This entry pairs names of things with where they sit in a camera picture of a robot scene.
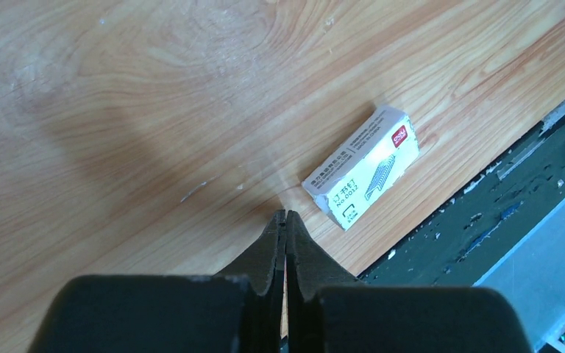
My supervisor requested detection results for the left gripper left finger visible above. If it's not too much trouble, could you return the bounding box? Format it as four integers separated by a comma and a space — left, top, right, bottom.
29, 210, 285, 352

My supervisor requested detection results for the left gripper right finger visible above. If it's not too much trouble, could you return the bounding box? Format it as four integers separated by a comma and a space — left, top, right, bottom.
285, 211, 530, 352

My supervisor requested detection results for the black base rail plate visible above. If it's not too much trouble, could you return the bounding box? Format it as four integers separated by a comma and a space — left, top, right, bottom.
360, 100, 565, 286

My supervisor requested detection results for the staple box with red mark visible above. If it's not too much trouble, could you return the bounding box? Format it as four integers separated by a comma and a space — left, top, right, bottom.
302, 105, 420, 231

